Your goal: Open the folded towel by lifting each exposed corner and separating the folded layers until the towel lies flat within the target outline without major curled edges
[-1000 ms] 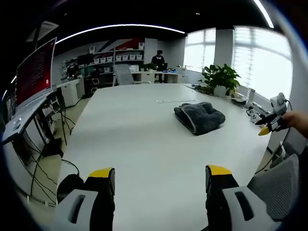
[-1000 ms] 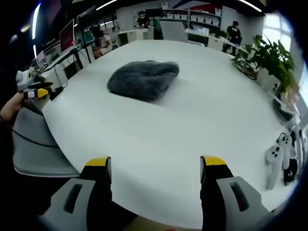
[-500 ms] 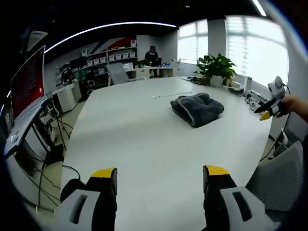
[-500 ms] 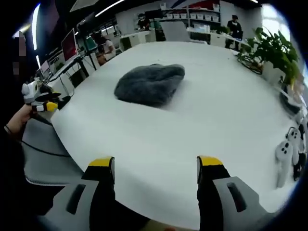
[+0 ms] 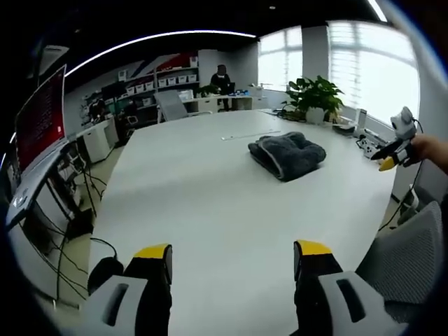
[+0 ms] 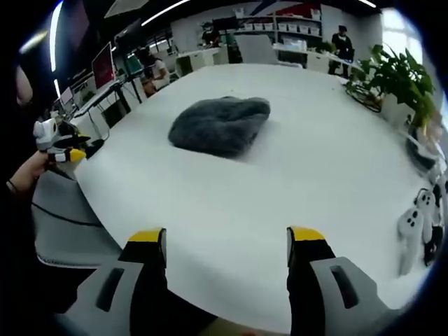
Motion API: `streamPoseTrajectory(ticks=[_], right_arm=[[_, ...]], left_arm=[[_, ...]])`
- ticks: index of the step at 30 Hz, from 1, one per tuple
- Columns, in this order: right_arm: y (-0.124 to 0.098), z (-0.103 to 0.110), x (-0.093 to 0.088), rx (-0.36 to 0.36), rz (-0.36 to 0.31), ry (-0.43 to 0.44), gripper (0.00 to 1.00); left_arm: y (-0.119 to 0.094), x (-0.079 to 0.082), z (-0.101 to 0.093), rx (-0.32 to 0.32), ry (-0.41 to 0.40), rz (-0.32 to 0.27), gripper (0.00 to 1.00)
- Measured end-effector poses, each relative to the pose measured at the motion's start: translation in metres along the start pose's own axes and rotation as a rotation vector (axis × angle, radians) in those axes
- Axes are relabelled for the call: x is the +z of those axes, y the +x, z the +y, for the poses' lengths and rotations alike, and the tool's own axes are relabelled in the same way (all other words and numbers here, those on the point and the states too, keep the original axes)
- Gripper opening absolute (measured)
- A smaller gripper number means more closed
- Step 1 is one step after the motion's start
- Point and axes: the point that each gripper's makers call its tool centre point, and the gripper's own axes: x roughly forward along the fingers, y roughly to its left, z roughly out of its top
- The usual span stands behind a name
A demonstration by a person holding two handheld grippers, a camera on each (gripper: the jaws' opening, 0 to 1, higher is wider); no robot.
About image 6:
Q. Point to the grey towel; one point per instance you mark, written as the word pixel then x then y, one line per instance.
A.
pixel 220 126

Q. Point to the person's left hand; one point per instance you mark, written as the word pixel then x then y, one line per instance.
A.
pixel 29 169

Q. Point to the small black object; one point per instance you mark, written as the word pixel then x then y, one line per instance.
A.
pixel 94 147

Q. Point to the white office desk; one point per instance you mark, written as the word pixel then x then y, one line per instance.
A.
pixel 94 101

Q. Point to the computer monitor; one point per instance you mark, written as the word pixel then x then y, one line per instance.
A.
pixel 103 68

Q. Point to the white cabinet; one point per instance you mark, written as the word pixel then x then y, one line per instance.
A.
pixel 196 61

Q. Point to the white plant pot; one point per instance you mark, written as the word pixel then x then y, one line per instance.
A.
pixel 397 110

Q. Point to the green potted plant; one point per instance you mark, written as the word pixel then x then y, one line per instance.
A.
pixel 395 73

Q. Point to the shelf of white boxes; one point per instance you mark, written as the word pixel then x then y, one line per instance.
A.
pixel 280 22

